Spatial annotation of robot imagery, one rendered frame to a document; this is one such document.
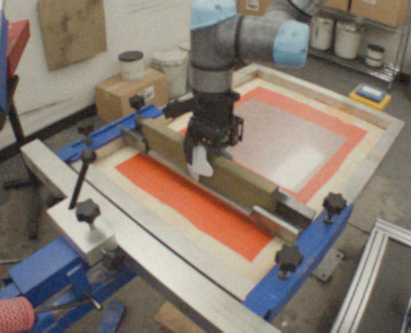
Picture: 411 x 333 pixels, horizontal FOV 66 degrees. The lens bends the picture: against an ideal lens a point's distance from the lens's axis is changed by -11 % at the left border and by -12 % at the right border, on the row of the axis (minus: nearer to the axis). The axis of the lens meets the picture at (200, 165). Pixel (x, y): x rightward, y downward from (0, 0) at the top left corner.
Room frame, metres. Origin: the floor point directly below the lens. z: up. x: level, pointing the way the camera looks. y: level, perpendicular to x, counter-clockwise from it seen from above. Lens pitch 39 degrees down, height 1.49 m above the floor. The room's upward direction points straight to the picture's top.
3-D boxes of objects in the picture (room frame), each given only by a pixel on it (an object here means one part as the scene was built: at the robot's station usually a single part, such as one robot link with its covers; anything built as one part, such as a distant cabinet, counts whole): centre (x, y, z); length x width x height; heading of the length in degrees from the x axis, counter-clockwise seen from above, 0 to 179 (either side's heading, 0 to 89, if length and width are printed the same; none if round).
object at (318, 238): (0.38, -0.19, 0.98); 0.30 x 0.05 x 0.07; 137
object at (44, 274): (0.33, 0.23, 1.02); 0.17 x 0.06 x 0.05; 137
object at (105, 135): (0.75, 0.22, 0.98); 0.30 x 0.05 x 0.07; 137
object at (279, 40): (0.56, -0.12, 1.31); 0.11 x 0.11 x 0.08; 71
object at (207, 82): (0.57, -0.02, 1.23); 0.08 x 0.08 x 0.05
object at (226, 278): (0.74, -0.15, 0.97); 0.79 x 0.58 x 0.04; 137
